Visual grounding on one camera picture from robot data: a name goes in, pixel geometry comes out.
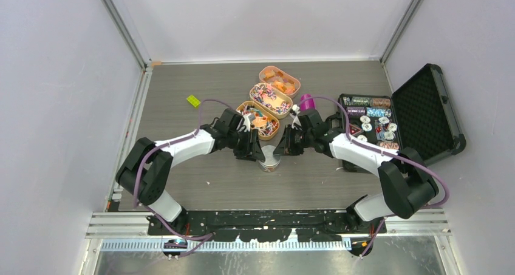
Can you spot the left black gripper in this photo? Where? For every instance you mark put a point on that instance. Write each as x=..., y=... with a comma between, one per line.
x=252, y=151

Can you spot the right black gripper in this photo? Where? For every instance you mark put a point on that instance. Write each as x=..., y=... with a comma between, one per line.
x=286, y=147

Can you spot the clear plastic cup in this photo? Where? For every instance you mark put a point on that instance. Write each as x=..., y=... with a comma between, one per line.
x=268, y=168

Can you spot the magenta plastic scoop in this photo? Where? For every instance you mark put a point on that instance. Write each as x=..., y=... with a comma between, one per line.
x=306, y=102

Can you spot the white round cup lid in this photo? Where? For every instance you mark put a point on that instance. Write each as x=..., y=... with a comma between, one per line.
x=270, y=157

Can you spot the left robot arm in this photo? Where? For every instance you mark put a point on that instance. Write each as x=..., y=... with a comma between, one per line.
x=145, y=171

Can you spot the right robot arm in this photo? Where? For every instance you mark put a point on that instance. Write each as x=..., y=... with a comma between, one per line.
x=406, y=183

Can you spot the pink tray popsicle candies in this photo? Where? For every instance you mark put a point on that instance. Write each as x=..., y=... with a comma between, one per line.
x=281, y=80

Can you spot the tan tray round lollipops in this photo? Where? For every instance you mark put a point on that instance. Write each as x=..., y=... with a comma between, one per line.
x=266, y=124

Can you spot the cream tray swirl lollipops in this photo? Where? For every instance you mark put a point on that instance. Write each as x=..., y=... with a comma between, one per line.
x=271, y=99

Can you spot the yellow-green toy brick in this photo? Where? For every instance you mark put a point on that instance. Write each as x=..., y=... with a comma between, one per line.
x=194, y=101

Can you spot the black poker chip case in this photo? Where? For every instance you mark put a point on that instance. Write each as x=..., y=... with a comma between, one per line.
x=417, y=115

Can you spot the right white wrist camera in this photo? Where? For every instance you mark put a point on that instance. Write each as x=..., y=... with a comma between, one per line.
x=294, y=112

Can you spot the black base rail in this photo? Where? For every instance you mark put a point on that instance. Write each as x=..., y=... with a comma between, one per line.
x=308, y=225

